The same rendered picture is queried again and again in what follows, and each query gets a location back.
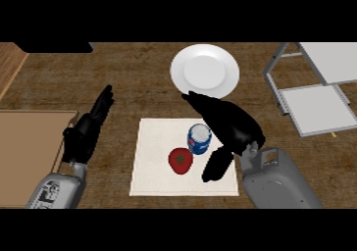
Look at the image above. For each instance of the white placemat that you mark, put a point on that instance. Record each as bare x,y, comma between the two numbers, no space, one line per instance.
158,163

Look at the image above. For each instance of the grey tiered shelf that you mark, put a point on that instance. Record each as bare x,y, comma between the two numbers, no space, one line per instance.
315,88

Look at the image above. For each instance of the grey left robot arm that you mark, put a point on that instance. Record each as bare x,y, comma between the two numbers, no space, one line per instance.
59,189

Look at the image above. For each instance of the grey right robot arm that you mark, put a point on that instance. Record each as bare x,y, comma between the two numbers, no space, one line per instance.
276,179

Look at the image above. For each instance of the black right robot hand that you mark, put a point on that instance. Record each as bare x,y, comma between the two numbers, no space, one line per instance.
232,122

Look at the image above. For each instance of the brown cardboard box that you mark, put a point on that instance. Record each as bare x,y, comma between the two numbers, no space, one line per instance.
25,157

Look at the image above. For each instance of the white plate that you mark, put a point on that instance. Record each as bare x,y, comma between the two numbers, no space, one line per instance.
205,71

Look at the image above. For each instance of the black appliance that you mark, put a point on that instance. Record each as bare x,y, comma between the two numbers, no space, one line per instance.
55,46

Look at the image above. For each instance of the blue and white can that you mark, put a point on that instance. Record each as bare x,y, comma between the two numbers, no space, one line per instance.
199,139

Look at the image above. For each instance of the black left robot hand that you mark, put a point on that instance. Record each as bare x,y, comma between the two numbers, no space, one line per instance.
86,130

